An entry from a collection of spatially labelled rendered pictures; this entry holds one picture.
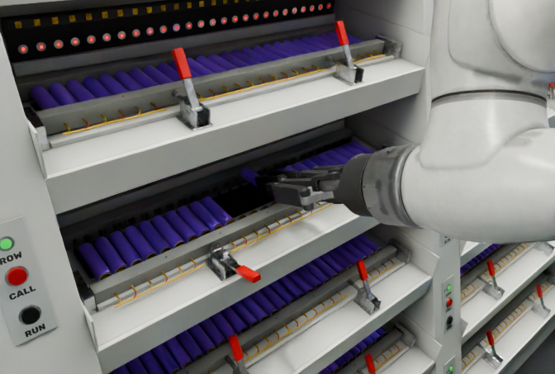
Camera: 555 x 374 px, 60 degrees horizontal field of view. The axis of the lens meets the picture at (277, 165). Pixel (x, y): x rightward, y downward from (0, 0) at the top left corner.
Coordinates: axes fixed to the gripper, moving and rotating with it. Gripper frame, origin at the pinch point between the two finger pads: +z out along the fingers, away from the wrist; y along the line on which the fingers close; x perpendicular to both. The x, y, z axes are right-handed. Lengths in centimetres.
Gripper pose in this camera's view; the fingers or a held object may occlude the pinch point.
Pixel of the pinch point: (278, 183)
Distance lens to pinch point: 71.0
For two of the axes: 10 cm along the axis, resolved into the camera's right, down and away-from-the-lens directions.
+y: -7.6, 2.9, -5.8
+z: -6.0, 0.2, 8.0
